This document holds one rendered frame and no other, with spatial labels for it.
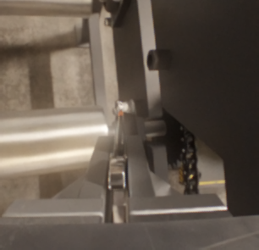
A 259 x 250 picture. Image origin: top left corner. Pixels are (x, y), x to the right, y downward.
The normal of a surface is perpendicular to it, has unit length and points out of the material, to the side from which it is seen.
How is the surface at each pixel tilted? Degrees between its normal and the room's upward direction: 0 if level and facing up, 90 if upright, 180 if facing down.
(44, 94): 0
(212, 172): 0
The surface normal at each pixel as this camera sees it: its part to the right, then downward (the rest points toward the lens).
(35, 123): 0.18, -0.54
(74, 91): 0.28, -0.04
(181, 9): -0.96, 0.09
